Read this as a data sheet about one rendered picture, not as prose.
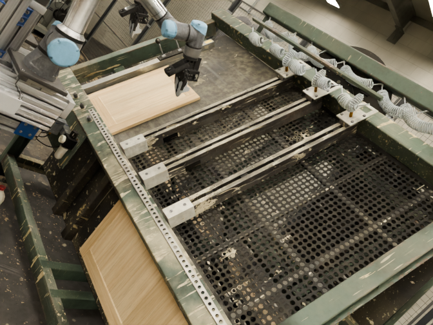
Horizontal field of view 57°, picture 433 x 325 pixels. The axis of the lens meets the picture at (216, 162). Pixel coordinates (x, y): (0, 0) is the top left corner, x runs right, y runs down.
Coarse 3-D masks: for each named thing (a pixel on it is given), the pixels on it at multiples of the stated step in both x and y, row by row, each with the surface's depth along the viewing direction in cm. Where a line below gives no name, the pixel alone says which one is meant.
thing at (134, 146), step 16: (272, 80) 232; (288, 80) 233; (240, 96) 226; (256, 96) 227; (192, 112) 217; (208, 112) 216; (224, 112) 221; (160, 128) 209; (176, 128) 210; (192, 128) 216; (128, 144) 202; (144, 144) 205
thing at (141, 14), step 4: (140, 4) 222; (140, 8) 226; (144, 8) 227; (136, 12) 225; (140, 12) 227; (144, 12) 228; (132, 16) 228; (136, 16) 225; (140, 16) 226; (144, 16) 228; (148, 16) 229; (132, 20) 228; (140, 20) 229; (144, 20) 230
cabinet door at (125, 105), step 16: (128, 80) 254; (144, 80) 253; (160, 80) 251; (96, 96) 244; (112, 96) 243; (128, 96) 242; (144, 96) 240; (160, 96) 239; (176, 96) 238; (192, 96) 236; (112, 112) 231; (128, 112) 230; (144, 112) 229; (160, 112) 227; (112, 128) 220; (128, 128) 222
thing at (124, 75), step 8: (208, 40) 278; (208, 48) 277; (176, 56) 267; (144, 64) 261; (152, 64) 262; (160, 64) 265; (120, 72) 257; (128, 72) 256; (136, 72) 259; (96, 80) 253; (104, 80) 252; (112, 80) 253; (120, 80) 256; (88, 88) 248; (96, 88) 251
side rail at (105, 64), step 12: (132, 48) 276; (144, 48) 279; (156, 48) 283; (168, 48) 288; (96, 60) 268; (108, 60) 270; (120, 60) 274; (132, 60) 279; (144, 60) 284; (84, 72) 266; (96, 72) 270; (108, 72) 275
